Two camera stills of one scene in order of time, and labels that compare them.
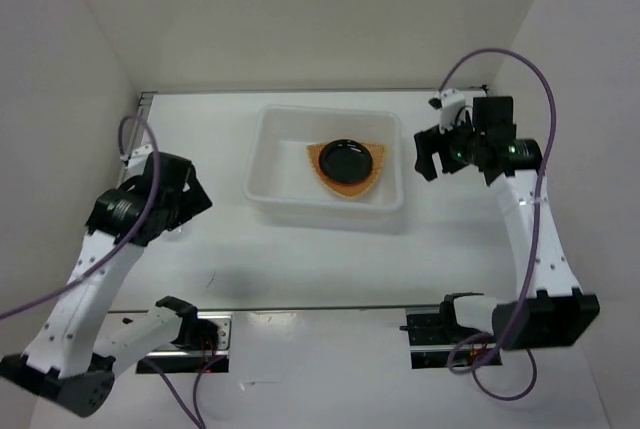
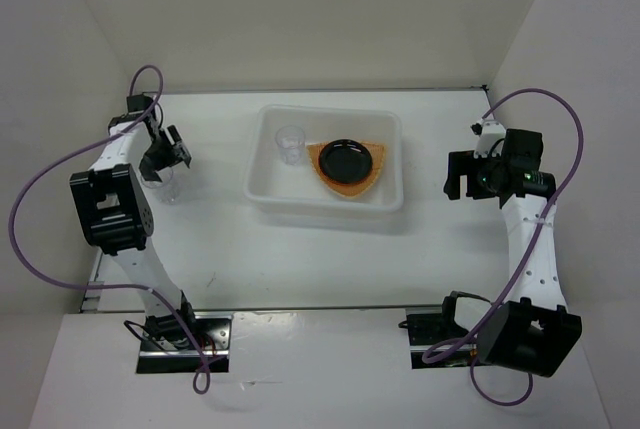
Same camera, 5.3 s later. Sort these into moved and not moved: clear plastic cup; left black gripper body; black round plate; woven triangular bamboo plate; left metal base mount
Moved: clear plastic cup; left black gripper body
Not moved: black round plate; left metal base mount; woven triangular bamboo plate
